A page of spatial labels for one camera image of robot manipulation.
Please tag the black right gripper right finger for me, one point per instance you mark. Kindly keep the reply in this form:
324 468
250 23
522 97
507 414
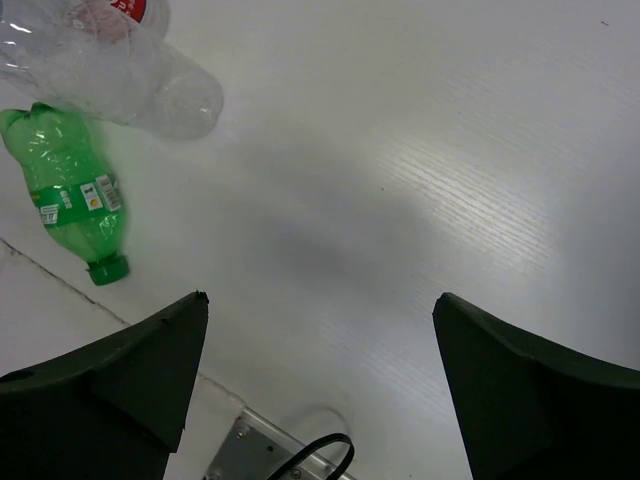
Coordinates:
529 408

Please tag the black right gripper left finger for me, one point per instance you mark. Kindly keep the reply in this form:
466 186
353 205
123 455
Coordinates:
113 409

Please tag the green plastic soda bottle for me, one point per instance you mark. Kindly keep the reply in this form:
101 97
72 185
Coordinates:
71 185

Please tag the clear bottle blue label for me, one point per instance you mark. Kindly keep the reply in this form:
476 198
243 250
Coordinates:
92 58

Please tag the clear bottle red cap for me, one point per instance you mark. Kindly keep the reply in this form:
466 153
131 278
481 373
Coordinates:
135 15

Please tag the metal base mounting plate right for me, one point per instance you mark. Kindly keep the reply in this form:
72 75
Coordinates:
256 449

